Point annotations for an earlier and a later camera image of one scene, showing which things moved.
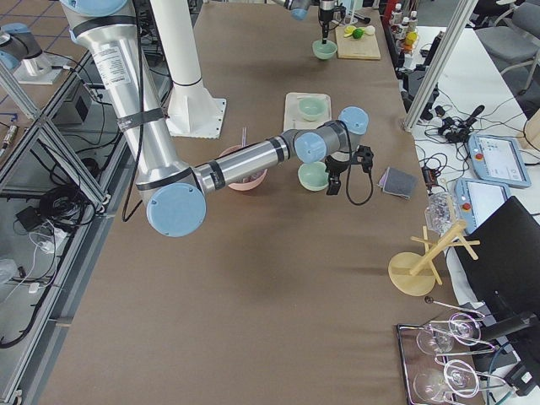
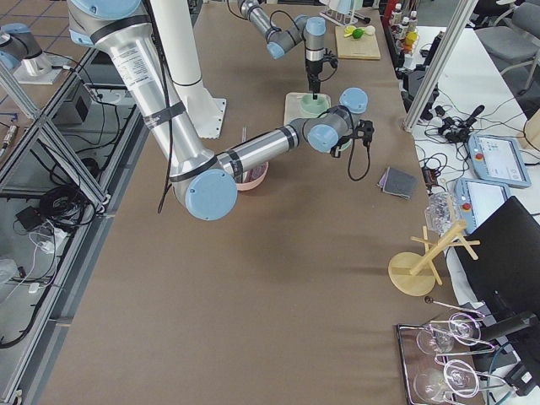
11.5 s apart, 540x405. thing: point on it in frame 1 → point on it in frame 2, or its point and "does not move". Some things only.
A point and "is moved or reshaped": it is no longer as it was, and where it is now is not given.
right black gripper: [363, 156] → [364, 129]
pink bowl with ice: [249, 183] does not move
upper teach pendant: [499, 159] does not move
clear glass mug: [442, 211] does not move
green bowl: [313, 176] is moved or reshaped
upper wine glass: [462, 329] does not move
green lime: [358, 33] does not move
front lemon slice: [348, 30] does not move
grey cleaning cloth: [399, 182] does not move
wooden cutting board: [364, 48] does not move
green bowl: [324, 51] is moved or reshaped
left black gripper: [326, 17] → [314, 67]
